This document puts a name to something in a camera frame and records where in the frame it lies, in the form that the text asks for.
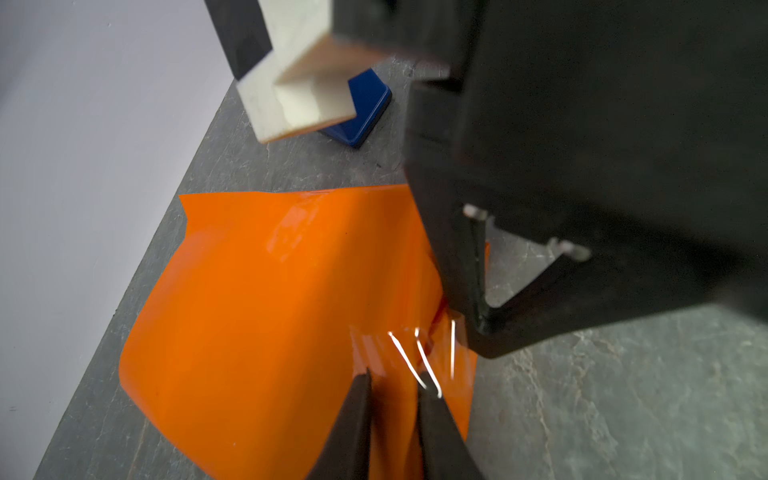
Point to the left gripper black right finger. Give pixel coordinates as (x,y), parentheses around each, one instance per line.
(444,452)

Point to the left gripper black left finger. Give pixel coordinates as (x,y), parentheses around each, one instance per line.
(346,452)

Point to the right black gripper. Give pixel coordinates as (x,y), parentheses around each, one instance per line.
(619,148)

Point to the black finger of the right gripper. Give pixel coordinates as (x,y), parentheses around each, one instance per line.
(456,233)

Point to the clear adhesive tape strip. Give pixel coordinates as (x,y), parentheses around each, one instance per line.
(406,360)

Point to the blue tape dispenser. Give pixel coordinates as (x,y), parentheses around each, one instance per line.
(371,97)

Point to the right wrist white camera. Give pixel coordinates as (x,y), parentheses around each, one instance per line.
(290,71)

